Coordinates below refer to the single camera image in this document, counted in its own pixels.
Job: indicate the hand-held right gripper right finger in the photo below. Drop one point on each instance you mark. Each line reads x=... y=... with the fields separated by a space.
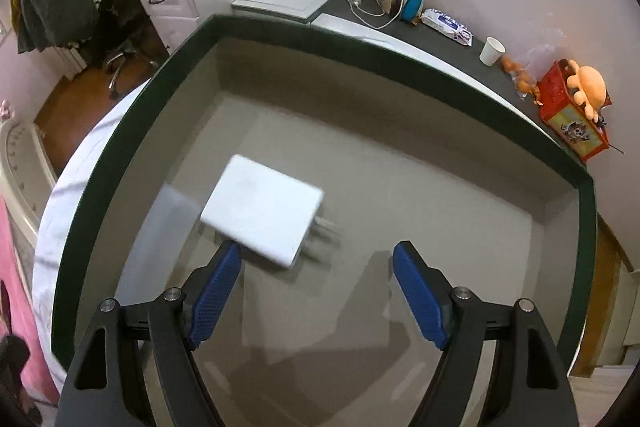
x=420 y=297

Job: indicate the red skull print box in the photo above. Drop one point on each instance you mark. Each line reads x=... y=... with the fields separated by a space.
x=575 y=127

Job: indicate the black top low cabinet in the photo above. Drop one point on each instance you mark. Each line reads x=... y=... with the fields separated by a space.
x=450 y=57

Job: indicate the dark green jacket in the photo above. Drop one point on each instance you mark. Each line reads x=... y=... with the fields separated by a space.
x=47 y=2

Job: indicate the orange plush octopus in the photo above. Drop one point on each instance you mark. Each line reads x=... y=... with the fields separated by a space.
x=587 y=84

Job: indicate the dark-rimmed cardboard box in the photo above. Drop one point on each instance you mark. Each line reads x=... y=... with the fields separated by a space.
x=400 y=157

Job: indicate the pink printed bedsheet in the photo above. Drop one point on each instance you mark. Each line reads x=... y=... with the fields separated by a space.
x=22 y=297

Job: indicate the white power adapter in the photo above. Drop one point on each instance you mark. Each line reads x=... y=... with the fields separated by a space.
x=260 y=207

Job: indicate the white paper cup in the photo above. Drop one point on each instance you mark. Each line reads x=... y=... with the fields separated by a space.
x=491 y=52

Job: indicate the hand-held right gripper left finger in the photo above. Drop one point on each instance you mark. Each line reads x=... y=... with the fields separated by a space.
x=215 y=297

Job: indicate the black office chair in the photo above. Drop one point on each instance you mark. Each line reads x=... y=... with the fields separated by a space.
x=117 y=37

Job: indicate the pile of small oranges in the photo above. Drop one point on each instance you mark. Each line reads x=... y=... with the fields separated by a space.
x=520 y=77

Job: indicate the clear plastic bag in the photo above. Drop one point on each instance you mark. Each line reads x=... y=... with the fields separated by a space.
x=542 y=52

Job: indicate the white radiator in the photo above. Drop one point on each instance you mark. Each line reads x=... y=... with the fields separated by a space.
x=70 y=59

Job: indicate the wet wipes pack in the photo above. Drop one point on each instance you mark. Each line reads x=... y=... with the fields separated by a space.
x=447 y=27

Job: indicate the cream bed frame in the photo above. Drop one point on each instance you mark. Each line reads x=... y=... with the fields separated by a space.
x=25 y=167

